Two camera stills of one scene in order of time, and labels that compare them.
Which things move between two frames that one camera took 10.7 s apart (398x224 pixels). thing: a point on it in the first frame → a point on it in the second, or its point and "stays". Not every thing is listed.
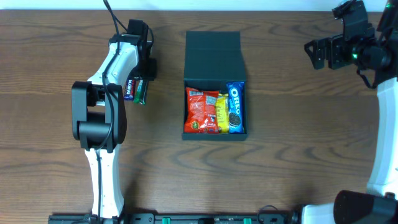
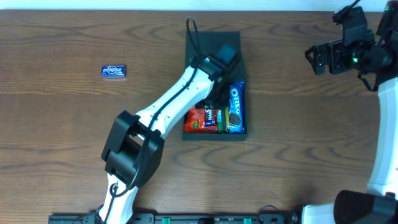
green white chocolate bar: x=141 y=89 → x=219 y=122
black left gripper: x=152 y=74 → x=222 y=103
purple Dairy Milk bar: x=130 y=89 → x=210 y=117
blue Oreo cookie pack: x=236 y=106 stays
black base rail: x=260 y=217 stays
